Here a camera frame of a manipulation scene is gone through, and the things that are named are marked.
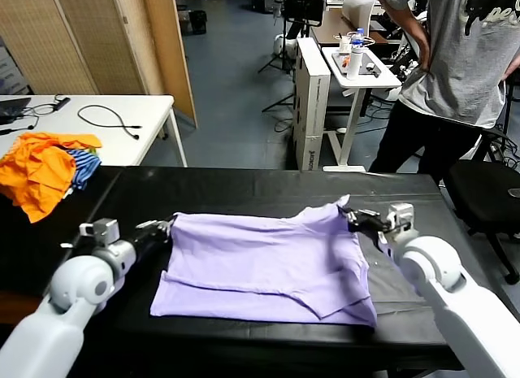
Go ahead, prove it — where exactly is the black tripod stand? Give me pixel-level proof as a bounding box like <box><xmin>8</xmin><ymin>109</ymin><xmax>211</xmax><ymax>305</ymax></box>
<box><xmin>258</xmin><ymin>18</ymin><xmax>297</xmax><ymax>76</ymax></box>

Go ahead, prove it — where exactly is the thin black cable with adapter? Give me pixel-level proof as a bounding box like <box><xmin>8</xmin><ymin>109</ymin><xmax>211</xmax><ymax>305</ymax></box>
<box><xmin>19</xmin><ymin>95</ymin><xmax>72</xmax><ymax>131</ymax></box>

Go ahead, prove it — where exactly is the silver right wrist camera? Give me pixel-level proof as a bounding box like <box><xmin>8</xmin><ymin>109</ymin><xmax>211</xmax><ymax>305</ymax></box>
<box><xmin>385</xmin><ymin>202</ymin><xmax>415</xmax><ymax>235</ymax></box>

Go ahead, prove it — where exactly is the tall white cardboard box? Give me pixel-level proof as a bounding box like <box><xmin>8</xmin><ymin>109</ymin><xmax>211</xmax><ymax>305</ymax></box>
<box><xmin>292</xmin><ymin>37</ymin><xmax>332</xmax><ymax>172</ymax></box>

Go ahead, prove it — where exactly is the small white standing desk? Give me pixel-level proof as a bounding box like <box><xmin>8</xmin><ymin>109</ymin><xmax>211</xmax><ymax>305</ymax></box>
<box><xmin>320</xmin><ymin>46</ymin><xmax>402</xmax><ymax>174</ymax></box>

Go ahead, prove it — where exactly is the large black table cover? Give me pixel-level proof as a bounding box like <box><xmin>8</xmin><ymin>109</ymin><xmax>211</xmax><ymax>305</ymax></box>
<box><xmin>38</xmin><ymin>166</ymin><xmax>520</xmax><ymax>373</ymax></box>

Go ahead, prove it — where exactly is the wooden folding partition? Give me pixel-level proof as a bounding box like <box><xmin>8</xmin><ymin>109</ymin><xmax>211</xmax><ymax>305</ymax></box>
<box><xmin>0</xmin><ymin>0</ymin><xmax>200</xmax><ymax>130</ymax></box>

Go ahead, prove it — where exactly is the black trash bin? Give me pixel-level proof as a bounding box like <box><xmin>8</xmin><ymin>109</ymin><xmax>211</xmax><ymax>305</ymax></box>
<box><xmin>188</xmin><ymin>11</ymin><xmax>208</xmax><ymax>36</ymax></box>

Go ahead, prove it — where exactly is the orange garment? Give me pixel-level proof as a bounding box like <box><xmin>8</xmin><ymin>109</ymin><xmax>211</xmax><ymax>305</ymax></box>
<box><xmin>0</xmin><ymin>133</ymin><xmax>102</xmax><ymax>224</ymax></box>

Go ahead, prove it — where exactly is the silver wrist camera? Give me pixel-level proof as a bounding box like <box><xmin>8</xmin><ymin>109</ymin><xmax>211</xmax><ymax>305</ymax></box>
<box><xmin>385</xmin><ymin>202</ymin><xmax>415</xmax><ymax>235</ymax></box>
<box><xmin>79</xmin><ymin>218</ymin><xmax>121</xmax><ymax>245</ymax></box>

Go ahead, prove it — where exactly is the white table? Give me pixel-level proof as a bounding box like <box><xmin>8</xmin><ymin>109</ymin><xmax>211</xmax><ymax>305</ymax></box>
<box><xmin>0</xmin><ymin>94</ymin><xmax>189</xmax><ymax>168</ymax></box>

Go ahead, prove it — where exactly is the wooden side table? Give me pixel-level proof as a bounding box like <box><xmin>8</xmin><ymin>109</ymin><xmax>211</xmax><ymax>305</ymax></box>
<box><xmin>0</xmin><ymin>292</ymin><xmax>44</xmax><ymax>326</ymax></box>

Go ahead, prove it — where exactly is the grey tray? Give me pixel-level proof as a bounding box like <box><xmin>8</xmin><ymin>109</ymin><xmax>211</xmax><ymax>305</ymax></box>
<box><xmin>331</xmin><ymin>52</ymin><xmax>385</xmax><ymax>79</ymax></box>

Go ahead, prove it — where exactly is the black office chair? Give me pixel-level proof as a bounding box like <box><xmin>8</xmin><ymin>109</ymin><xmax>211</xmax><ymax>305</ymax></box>
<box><xmin>440</xmin><ymin>128</ymin><xmax>520</xmax><ymax>285</ymax></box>

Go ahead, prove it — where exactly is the small black table cover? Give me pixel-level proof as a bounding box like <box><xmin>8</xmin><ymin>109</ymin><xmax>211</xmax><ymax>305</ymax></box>
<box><xmin>0</xmin><ymin>166</ymin><xmax>123</xmax><ymax>300</ymax></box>

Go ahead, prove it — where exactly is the black monitor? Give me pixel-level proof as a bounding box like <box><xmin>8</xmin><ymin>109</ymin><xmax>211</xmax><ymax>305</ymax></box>
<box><xmin>282</xmin><ymin>0</ymin><xmax>326</xmax><ymax>28</ymax></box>

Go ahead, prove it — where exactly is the blue striped garment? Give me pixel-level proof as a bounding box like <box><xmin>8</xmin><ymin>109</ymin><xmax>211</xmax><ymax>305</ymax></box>
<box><xmin>64</xmin><ymin>148</ymin><xmax>102</xmax><ymax>192</ymax></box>

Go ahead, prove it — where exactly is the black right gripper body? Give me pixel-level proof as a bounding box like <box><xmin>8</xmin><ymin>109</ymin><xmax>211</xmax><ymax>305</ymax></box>
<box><xmin>348</xmin><ymin>216</ymin><xmax>393</xmax><ymax>238</ymax></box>

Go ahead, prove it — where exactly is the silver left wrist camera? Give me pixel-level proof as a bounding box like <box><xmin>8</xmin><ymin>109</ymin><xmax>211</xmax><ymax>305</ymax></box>
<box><xmin>79</xmin><ymin>218</ymin><xmax>121</xmax><ymax>245</ymax></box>

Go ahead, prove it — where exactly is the brown wooden desk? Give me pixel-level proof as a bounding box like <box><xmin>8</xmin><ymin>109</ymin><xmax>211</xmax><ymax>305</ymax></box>
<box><xmin>310</xmin><ymin>10</ymin><xmax>403</xmax><ymax>50</ymax></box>

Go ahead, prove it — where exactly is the black laptop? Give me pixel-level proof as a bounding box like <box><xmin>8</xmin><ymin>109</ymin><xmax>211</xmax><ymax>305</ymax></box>
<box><xmin>0</xmin><ymin>97</ymin><xmax>33</xmax><ymax>125</ymax></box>

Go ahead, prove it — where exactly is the white curved machine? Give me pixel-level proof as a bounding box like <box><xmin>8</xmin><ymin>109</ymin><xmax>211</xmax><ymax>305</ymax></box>
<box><xmin>340</xmin><ymin>0</ymin><xmax>379</xmax><ymax>38</ymax></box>

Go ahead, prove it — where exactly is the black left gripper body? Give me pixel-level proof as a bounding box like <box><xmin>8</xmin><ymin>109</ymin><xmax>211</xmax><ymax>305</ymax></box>
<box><xmin>130</xmin><ymin>230</ymin><xmax>164</xmax><ymax>266</ymax></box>

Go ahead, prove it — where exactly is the white round device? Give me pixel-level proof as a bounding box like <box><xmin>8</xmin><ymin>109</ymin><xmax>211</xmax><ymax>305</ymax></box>
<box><xmin>271</xmin><ymin>34</ymin><xmax>300</xmax><ymax>59</ymax></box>

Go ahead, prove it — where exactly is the person in grey t-shirt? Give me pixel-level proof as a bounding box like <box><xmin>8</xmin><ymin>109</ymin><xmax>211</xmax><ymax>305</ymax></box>
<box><xmin>367</xmin><ymin>0</ymin><xmax>520</xmax><ymax>188</ymax></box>

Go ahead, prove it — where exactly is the lavender t-shirt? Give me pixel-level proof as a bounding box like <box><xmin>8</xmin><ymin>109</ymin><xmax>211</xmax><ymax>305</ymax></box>
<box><xmin>149</xmin><ymin>193</ymin><xmax>379</xmax><ymax>329</ymax></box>

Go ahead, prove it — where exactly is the thick black cable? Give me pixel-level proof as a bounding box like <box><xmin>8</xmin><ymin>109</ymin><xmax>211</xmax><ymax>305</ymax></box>
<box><xmin>76</xmin><ymin>105</ymin><xmax>142</xmax><ymax>141</ymax></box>

